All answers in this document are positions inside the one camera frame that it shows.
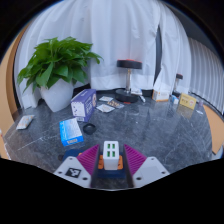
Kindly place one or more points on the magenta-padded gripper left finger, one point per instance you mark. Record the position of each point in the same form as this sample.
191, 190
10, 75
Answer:
71, 171

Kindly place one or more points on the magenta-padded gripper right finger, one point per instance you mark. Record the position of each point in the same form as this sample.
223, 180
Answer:
150, 170

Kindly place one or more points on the white charger block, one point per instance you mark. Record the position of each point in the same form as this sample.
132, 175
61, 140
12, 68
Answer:
111, 160

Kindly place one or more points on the blue and white box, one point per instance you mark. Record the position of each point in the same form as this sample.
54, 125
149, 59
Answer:
70, 131

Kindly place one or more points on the small black round object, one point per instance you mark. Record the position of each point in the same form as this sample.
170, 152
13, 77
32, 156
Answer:
89, 128

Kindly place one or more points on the purple cardboard box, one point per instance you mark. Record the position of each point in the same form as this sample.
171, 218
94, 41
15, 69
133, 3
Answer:
83, 105

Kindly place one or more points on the white flat packet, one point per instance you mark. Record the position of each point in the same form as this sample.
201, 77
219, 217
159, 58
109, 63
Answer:
25, 122

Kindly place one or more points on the small white tube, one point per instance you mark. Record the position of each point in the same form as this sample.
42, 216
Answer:
142, 98

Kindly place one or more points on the white card packet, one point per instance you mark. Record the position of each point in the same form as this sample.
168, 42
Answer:
105, 108
106, 98

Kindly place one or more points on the orange printed card packet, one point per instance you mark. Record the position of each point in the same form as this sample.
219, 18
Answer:
116, 104

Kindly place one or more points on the small white blue carton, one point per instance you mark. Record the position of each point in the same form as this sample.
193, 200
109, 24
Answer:
174, 99

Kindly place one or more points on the white and orange box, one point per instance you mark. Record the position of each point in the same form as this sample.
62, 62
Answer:
160, 96

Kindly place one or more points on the yellow sign card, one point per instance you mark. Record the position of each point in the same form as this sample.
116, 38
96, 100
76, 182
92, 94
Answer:
187, 101

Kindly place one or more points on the black stool with red seat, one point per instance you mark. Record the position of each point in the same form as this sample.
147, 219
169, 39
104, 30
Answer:
179, 76
129, 64

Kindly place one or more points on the green plant in white pot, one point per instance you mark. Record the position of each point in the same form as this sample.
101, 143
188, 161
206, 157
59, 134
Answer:
56, 66

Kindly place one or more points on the white pleated curtain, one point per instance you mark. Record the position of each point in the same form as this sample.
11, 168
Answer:
206, 76

